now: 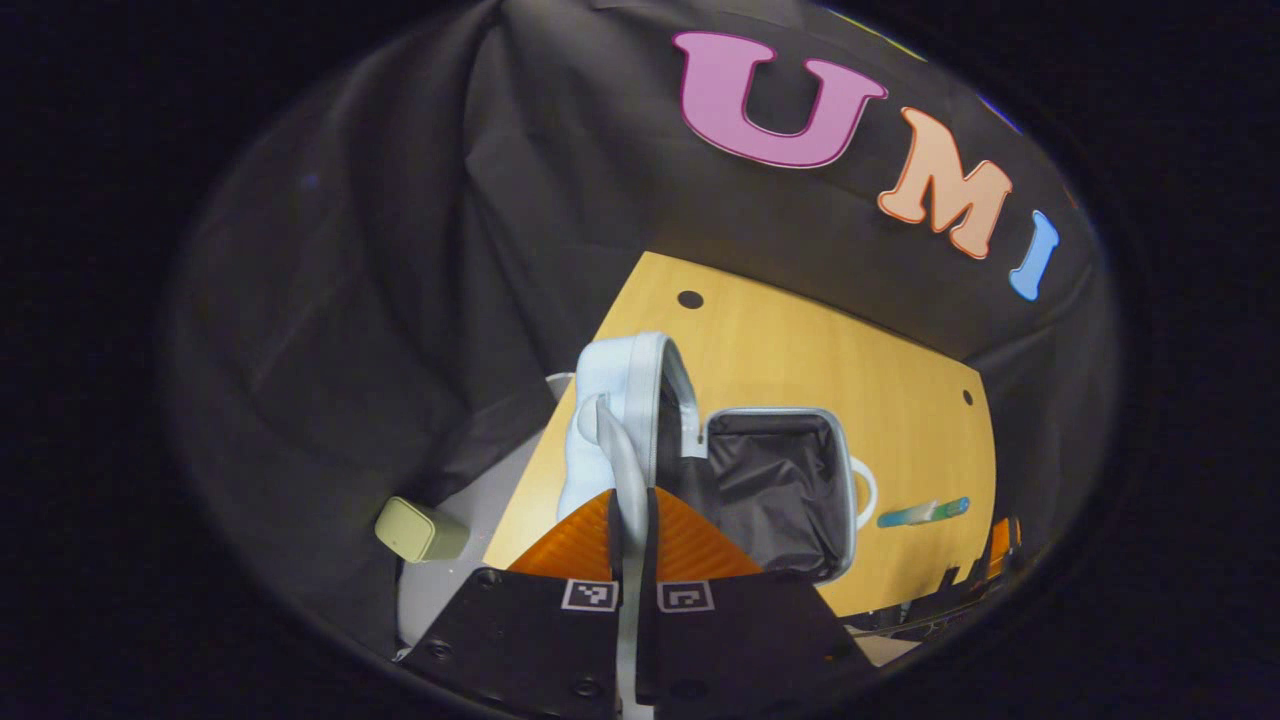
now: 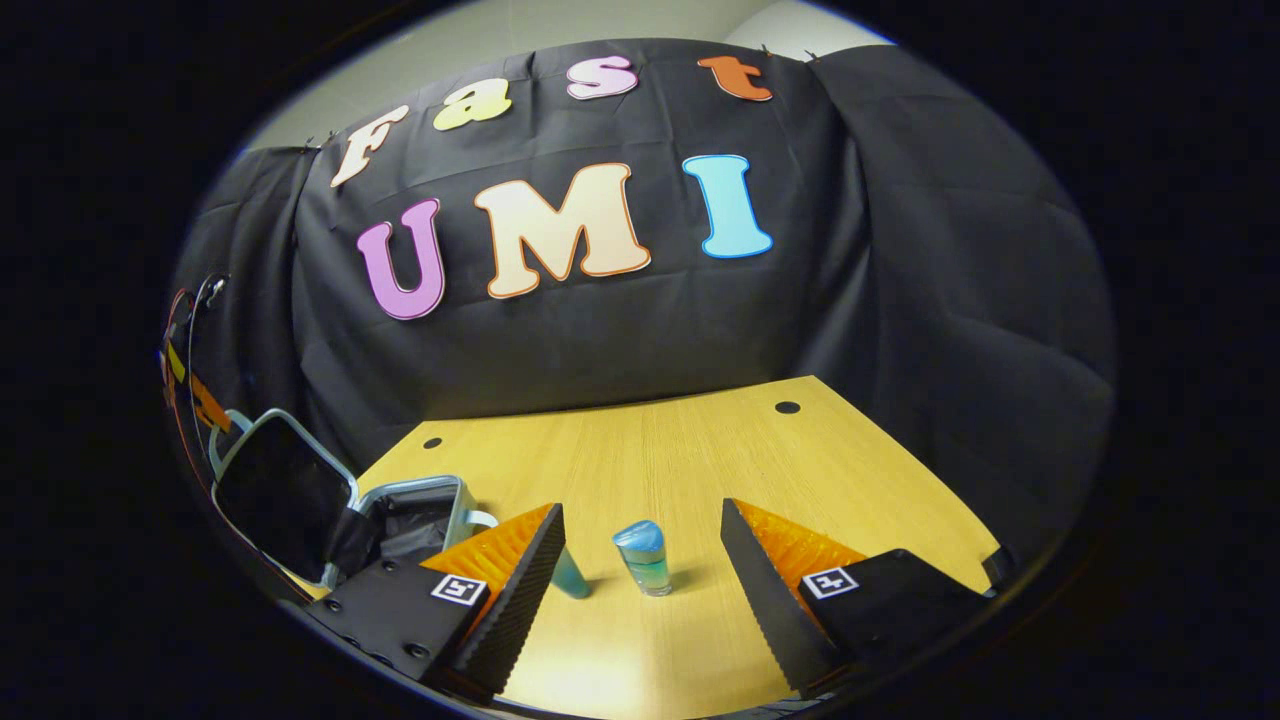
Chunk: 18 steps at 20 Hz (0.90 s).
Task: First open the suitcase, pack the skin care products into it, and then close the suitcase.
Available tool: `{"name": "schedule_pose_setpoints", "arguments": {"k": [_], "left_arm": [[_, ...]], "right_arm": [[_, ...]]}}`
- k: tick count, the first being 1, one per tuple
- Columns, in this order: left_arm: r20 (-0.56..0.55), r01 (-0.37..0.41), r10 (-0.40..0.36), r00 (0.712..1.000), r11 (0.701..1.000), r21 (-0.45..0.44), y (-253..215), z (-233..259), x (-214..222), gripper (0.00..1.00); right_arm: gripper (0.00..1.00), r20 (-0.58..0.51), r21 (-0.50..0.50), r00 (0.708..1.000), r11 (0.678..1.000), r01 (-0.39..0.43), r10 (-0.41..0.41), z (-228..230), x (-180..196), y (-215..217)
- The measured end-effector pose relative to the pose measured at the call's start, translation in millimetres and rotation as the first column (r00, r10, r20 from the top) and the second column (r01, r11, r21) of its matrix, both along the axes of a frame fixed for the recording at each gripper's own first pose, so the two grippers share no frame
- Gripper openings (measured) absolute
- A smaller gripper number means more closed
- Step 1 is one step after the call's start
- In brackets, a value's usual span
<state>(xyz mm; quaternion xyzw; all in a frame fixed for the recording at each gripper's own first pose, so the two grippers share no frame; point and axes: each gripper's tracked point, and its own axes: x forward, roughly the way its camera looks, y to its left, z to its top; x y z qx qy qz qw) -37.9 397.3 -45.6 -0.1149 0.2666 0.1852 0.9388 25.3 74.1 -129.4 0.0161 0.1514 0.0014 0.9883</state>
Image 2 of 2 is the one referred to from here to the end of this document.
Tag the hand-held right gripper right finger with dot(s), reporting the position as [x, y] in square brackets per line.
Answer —
[760, 590]

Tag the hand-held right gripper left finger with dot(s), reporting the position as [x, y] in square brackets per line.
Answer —
[530, 590]

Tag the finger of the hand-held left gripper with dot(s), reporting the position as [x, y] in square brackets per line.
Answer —
[208, 408]

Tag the white skin care tube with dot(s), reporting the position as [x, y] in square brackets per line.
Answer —
[572, 578]

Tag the pale blue suitcase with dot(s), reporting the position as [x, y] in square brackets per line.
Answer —
[280, 490]

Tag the teal skin care bottle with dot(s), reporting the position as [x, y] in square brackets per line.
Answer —
[645, 560]

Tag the black backdrop cloth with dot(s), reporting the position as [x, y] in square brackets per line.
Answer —
[620, 330]

